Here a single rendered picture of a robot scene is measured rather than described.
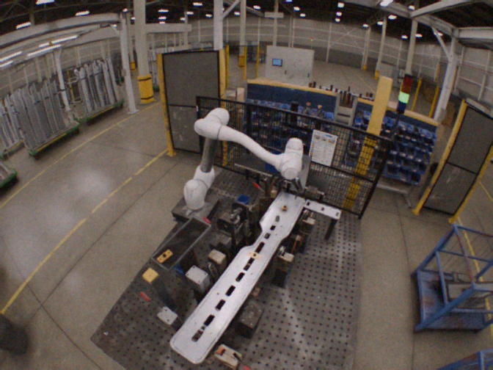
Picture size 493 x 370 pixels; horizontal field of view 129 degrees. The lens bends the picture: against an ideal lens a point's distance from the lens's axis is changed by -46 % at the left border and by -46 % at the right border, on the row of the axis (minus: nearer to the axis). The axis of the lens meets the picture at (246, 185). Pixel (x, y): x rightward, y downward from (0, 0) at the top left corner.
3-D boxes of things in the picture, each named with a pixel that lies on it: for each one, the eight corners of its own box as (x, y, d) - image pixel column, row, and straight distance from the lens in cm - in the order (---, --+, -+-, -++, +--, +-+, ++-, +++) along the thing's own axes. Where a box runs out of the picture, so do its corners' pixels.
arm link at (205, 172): (189, 189, 195) (199, 174, 209) (206, 196, 192) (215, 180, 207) (203, 111, 147) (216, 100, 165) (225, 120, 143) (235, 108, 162)
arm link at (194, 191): (183, 207, 186) (178, 188, 171) (191, 192, 197) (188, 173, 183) (200, 211, 180) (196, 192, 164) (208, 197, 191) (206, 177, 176)
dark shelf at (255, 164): (326, 196, 185) (326, 193, 183) (232, 164, 208) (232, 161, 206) (330, 182, 203) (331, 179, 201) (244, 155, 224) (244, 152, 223)
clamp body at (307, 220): (304, 256, 176) (315, 227, 149) (290, 251, 176) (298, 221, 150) (307, 248, 181) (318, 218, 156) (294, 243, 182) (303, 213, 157)
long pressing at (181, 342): (203, 369, 113) (202, 369, 112) (165, 343, 119) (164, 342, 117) (307, 200, 177) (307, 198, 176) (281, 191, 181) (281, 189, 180)
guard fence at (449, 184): (413, 213, 410) (463, 101, 352) (411, 208, 420) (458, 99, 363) (454, 225, 469) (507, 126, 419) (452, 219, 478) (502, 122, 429)
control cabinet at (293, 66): (263, 98, 831) (267, 33, 804) (268, 95, 881) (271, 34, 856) (307, 106, 804) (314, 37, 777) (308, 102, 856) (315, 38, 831)
